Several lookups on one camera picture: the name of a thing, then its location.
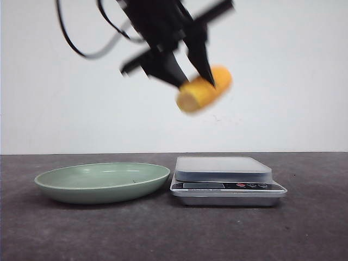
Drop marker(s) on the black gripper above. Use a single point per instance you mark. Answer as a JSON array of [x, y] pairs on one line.
[[163, 24]]

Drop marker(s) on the yellow corn cob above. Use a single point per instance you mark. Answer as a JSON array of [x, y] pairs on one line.
[[198, 94]]

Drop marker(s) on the silver digital kitchen scale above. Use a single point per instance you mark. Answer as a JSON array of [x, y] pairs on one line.
[[225, 181]]

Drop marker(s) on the light green plate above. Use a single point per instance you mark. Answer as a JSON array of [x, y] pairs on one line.
[[102, 183]]

